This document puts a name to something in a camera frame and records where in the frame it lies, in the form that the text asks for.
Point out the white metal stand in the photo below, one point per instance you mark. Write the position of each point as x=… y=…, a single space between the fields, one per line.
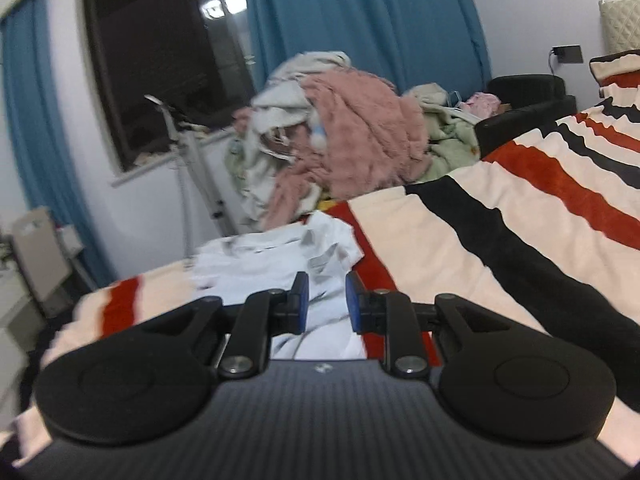
x=192 y=170

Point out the black armchair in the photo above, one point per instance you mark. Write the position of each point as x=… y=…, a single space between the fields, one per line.
x=525 y=105

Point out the striped blanket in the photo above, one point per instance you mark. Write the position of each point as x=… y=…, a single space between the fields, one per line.
x=500 y=240

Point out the blue curtain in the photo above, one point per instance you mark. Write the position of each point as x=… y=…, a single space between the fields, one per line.
x=370 y=25
x=40 y=135

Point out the white printed garment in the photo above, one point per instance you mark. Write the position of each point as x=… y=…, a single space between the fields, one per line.
x=280 y=260

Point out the striped pillow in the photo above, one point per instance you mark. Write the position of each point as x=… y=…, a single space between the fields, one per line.
x=617 y=72

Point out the pink fluffy blanket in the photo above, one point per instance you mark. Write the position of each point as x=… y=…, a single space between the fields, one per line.
x=360 y=135

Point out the black wall socket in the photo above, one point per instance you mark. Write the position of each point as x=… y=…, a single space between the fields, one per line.
x=567 y=54

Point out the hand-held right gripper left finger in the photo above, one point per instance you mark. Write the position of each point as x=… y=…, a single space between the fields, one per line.
x=302 y=305

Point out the dark window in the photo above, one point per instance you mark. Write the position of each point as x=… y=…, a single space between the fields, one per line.
x=165 y=50

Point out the light green blanket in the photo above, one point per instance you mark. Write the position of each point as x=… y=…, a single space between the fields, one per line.
x=445 y=135

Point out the pile of light clothes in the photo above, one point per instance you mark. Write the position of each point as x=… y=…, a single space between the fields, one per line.
x=280 y=110

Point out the cream quilted headboard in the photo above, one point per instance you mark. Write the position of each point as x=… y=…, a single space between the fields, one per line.
x=620 y=25

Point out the pink small garment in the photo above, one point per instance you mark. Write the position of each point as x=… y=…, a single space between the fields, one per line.
x=480 y=104

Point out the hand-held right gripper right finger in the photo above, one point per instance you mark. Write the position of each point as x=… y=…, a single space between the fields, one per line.
x=351 y=305

